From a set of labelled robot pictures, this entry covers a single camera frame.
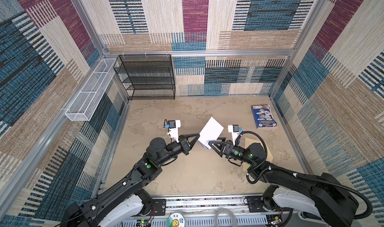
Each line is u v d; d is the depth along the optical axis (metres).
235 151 0.65
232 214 0.69
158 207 0.73
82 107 0.70
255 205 0.73
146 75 1.08
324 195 0.42
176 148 0.60
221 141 0.73
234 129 0.66
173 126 0.61
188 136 0.64
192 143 0.65
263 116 1.05
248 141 0.96
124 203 0.57
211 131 0.70
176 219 0.64
